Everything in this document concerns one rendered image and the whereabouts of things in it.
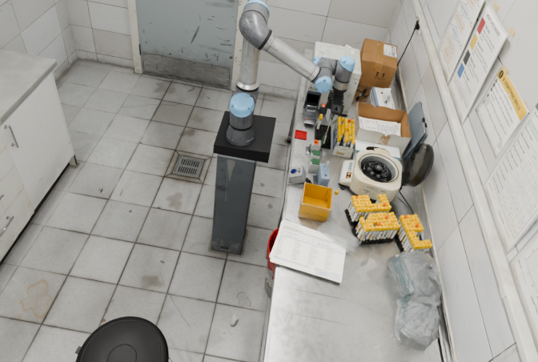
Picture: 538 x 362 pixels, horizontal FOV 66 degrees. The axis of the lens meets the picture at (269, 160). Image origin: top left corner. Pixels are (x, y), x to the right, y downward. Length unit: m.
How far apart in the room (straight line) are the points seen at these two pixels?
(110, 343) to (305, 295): 0.78
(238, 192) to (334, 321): 0.94
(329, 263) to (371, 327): 0.29
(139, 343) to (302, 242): 0.76
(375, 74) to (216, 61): 1.66
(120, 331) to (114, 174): 1.62
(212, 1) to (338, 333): 2.80
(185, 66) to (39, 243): 2.02
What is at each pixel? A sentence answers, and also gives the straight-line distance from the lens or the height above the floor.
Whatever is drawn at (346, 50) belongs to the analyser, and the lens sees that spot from 2.56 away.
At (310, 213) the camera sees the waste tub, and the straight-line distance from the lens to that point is 1.87.
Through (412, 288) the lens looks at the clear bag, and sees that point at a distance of 1.77.
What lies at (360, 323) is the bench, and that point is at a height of 0.87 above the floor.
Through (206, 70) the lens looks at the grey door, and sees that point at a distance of 4.00.
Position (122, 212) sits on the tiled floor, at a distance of 3.01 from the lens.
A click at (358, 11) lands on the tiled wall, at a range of 3.65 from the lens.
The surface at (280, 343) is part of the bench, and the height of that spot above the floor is 0.87.
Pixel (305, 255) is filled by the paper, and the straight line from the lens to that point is 1.78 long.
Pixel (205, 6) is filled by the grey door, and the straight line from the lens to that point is 3.71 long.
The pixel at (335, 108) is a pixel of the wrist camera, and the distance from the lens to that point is 2.02.
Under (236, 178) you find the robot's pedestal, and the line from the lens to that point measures 2.21.
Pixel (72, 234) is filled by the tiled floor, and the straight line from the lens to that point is 2.97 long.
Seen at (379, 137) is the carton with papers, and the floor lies 0.99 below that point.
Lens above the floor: 2.35
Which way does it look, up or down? 44 degrees down
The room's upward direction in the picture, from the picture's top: 11 degrees clockwise
